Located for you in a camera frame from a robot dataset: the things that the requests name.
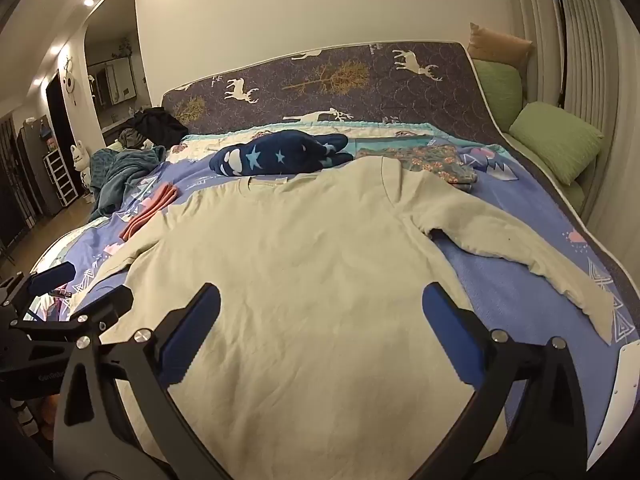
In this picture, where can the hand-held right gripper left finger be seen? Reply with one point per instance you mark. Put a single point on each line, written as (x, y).
(190, 340)

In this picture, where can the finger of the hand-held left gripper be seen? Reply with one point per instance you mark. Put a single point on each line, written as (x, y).
(50, 277)
(107, 305)

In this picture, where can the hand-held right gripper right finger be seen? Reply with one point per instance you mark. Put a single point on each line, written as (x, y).
(450, 340)

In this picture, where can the beige long-sleeve sweater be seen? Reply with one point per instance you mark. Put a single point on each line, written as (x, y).
(300, 270)

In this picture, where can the black clothes pile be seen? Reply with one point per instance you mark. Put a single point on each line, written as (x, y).
(155, 127)

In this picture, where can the blue printed bed blanket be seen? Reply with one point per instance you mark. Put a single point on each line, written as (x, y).
(500, 285)

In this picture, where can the pink folded cloth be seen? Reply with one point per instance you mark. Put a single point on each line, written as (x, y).
(150, 210)

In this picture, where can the dark tall cabinet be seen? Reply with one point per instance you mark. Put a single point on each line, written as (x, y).
(32, 165)

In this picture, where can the white cat figurine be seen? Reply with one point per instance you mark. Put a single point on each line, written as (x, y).
(81, 165)

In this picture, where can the teal crumpled blanket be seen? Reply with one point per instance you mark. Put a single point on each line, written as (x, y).
(120, 175)

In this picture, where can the grey crumpled garment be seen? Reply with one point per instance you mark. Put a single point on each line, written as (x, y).
(131, 137)

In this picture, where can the teal floral folded cloth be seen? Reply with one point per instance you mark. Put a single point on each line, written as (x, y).
(430, 160)

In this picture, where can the green bed cushion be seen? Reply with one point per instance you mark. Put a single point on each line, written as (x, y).
(550, 180)

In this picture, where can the navy star-print fleece cloth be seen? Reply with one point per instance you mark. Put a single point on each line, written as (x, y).
(270, 155)

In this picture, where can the large green pillow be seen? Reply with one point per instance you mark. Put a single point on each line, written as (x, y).
(555, 140)

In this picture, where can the small green pillow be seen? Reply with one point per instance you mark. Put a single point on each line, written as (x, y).
(495, 90)

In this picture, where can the dark deer-print mattress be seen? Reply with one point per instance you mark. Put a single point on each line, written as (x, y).
(350, 85)

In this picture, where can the peach pillow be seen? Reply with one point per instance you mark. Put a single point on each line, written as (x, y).
(500, 45)

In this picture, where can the pale pleated curtain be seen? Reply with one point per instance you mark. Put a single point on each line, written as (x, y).
(595, 60)

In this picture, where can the white wall ornament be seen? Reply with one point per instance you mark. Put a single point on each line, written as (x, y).
(68, 80)

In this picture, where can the mirrored wall cabinet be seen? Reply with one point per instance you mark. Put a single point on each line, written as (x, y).
(117, 80)

